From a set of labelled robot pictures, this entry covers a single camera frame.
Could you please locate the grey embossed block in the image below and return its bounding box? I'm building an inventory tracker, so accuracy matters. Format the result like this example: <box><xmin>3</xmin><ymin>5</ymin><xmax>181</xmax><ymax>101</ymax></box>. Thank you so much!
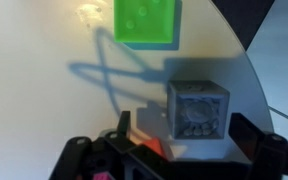
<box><xmin>166</xmin><ymin>79</ymin><xmax>231</xmax><ymax>140</ymax></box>

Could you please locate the orange block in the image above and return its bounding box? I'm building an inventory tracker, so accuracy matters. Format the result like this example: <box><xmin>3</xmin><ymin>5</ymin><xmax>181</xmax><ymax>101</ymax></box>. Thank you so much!
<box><xmin>138</xmin><ymin>137</ymin><xmax>168</xmax><ymax>160</ymax></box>

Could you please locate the pink embossed block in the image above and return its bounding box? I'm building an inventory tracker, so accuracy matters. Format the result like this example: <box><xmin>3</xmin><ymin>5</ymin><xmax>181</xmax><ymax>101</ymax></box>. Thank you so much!
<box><xmin>92</xmin><ymin>171</ymin><xmax>113</xmax><ymax>180</ymax></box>

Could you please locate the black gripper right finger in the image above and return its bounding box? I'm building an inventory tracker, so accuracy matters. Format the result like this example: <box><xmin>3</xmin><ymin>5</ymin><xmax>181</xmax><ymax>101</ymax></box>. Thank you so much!
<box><xmin>229</xmin><ymin>112</ymin><xmax>288</xmax><ymax>180</ymax></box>

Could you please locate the green dotted block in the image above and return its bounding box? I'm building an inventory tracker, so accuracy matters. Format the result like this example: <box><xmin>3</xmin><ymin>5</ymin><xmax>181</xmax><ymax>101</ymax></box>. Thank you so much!
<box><xmin>113</xmin><ymin>0</ymin><xmax>177</xmax><ymax>44</ymax></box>

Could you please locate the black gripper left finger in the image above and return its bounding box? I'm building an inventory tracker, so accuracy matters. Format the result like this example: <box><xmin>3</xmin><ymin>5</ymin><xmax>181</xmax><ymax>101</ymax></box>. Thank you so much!
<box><xmin>48</xmin><ymin>110</ymin><xmax>142</xmax><ymax>180</ymax></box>

